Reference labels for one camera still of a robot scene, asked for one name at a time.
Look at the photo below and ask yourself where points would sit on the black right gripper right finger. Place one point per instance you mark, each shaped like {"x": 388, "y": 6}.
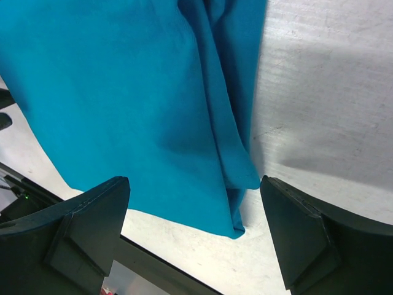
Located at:
{"x": 324, "y": 249}

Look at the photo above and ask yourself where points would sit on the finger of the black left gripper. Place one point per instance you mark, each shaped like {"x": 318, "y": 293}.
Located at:
{"x": 6, "y": 98}
{"x": 5, "y": 121}

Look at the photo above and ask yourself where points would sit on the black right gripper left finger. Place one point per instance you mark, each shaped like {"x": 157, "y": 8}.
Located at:
{"x": 67, "y": 248}

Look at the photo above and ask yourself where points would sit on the teal blue t shirt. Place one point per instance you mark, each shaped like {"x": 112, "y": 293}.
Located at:
{"x": 158, "y": 91}

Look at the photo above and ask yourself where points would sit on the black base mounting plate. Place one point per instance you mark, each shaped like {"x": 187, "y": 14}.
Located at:
{"x": 134, "y": 270}

